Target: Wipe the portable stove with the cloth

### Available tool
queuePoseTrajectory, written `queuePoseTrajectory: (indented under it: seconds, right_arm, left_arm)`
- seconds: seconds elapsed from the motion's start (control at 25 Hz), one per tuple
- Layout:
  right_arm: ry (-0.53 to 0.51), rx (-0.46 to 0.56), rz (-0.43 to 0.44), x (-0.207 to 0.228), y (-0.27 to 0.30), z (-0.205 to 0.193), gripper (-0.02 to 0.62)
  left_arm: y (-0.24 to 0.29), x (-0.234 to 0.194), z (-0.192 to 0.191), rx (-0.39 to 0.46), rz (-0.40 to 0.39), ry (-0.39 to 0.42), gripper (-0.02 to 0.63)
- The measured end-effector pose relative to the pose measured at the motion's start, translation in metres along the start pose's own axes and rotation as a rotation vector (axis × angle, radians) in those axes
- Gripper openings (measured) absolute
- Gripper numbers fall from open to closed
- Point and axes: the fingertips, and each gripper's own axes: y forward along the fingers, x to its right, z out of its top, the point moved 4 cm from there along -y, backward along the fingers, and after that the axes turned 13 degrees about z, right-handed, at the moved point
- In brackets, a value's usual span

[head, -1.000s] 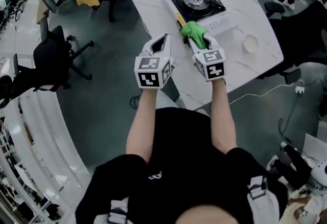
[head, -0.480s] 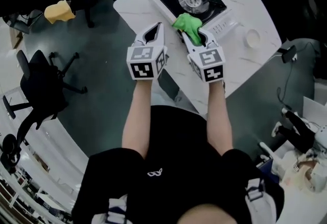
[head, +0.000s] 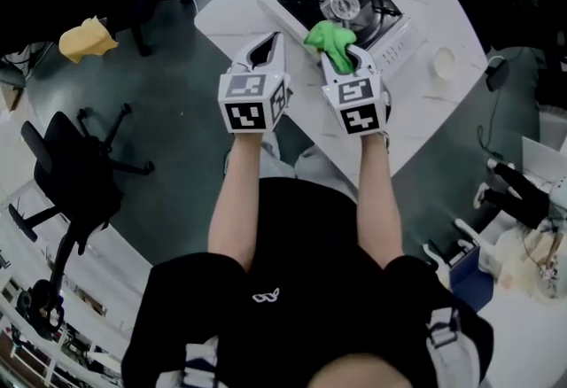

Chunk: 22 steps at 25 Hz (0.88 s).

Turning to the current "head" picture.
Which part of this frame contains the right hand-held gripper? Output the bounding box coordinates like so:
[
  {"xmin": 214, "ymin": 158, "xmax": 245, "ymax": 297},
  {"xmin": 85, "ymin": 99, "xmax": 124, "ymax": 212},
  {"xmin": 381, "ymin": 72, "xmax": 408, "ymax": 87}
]
[{"xmin": 319, "ymin": 47, "xmax": 392, "ymax": 136}]

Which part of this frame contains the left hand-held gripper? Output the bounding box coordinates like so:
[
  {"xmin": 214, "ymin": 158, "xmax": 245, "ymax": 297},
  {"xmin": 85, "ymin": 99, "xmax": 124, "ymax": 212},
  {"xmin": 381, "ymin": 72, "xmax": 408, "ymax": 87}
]
[{"xmin": 216, "ymin": 32, "xmax": 295, "ymax": 136}]

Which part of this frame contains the green cloth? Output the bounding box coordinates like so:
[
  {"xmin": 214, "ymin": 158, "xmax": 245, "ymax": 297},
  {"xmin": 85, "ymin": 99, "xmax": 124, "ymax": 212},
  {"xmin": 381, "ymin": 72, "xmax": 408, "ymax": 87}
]
[{"xmin": 302, "ymin": 19, "xmax": 360, "ymax": 78}]

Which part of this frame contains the person's right forearm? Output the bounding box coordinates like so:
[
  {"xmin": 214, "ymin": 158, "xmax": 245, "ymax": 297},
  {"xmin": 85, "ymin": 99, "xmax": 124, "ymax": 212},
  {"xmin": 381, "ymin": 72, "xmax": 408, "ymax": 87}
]
[{"xmin": 355, "ymin": 133, "xmax": 405, "ymax": 268}]

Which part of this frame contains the person's left forearm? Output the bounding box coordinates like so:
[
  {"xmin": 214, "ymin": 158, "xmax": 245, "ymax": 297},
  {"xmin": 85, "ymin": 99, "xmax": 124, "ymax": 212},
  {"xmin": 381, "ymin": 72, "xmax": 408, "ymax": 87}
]
[{"xmin": 206, "ymin": 131, "xmax": 272, "ymax": 273}]

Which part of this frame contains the yellow cloth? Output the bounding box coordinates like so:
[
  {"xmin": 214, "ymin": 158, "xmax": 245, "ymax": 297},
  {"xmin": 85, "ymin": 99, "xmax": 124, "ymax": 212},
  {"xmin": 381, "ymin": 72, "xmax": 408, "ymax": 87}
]
[{"xmin": 58, "ymin": 16, "xmax": 120, "ymax": 66}]

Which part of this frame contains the white round cup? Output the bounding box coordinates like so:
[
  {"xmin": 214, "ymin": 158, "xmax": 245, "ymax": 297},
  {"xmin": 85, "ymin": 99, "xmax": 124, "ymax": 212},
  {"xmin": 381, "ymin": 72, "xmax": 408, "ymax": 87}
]
[{"xmin": 431, "ymin": 46, "xmax": 459, "ymax": 81}]

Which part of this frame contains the black power adapter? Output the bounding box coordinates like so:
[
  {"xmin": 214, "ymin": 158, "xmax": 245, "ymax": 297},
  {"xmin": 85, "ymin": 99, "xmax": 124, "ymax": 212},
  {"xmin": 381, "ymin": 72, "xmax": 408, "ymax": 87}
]
[{"xmin": 484, "ymin": 57, "xmax": 510, "ymax": 93}]

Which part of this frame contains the person's black shirt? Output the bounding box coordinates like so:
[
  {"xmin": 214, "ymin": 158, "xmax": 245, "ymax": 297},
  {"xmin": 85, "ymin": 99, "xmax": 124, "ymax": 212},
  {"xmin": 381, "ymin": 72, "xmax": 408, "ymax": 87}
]
[{"xmin": 125, "ymin": 176, "xmax": 495, "ymax": 388}]

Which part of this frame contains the blue box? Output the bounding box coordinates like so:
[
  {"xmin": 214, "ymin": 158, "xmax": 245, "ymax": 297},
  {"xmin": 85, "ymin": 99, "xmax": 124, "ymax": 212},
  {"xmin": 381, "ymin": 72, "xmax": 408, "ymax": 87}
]
[{"xmin": 447, "ymin": 244, "xmax": 495, "ymax": 313}]

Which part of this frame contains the cream fluffy fabric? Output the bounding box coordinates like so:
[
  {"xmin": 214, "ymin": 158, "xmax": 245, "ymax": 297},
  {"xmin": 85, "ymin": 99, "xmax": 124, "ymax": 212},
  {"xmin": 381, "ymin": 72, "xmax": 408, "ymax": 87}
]
[{"xmin": 480, "ymin": 224, "xmax": 567, "ymax": 301}]

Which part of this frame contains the white shelf rack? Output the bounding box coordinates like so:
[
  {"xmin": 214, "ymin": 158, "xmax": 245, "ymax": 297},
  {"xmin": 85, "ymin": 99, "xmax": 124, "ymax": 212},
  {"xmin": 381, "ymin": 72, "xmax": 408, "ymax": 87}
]
[{"xmin": 0, "ymin": 277, "xmax": 128, "ymax": 388}]

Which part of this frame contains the black cable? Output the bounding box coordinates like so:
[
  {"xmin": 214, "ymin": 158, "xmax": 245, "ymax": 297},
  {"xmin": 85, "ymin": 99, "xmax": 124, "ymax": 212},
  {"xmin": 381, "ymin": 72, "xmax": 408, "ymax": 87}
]
[{"xmin": 475, "ymin": 87, "xmax": 507, "ymax": 162}]

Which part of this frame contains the grey shoulder strap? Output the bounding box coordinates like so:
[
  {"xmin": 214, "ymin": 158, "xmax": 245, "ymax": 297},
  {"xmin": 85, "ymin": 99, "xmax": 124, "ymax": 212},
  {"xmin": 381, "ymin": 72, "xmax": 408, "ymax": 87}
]
[
  {"xmin": 425, "ymin": 305, "xmax": 462, "ymax": 351},
  {"xmin": 182, "ymin": 342, "xmax": 219, "ymax": 388}
]

